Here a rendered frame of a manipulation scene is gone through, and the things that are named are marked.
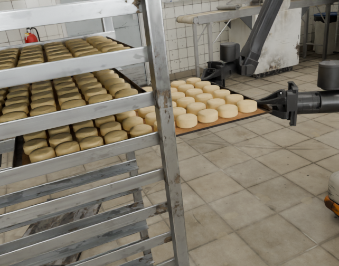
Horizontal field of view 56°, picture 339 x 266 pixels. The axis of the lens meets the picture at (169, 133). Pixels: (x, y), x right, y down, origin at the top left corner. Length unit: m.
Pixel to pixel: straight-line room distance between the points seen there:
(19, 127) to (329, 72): 0.68
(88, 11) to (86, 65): 0.09
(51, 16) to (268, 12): 0.86
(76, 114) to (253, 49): 0.80
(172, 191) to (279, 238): 1.21
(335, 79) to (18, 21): 0.68
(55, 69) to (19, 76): 0.06
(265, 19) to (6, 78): 0.94
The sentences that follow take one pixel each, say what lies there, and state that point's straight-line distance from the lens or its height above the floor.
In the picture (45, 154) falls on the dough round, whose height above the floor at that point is 0.97.
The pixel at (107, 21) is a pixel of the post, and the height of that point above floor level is 1.18.
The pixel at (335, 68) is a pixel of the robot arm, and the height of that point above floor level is 1.04.
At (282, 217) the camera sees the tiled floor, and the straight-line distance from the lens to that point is 2.01.
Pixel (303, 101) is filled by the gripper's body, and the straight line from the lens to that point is 0.86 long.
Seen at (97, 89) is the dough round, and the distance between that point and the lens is 0.75.
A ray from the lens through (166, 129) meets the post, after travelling 0.66.
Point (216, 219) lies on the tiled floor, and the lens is 1.97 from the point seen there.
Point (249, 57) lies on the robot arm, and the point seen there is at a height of 0.99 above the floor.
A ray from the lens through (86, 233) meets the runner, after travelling 0.76.
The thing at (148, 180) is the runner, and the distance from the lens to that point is 0.73.
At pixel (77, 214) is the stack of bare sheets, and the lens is 2.19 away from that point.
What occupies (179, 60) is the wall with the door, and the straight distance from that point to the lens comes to 5.05.
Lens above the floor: 1.25
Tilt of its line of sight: 24 degrees down
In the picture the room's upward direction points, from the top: 7 degrees counter-clockwise
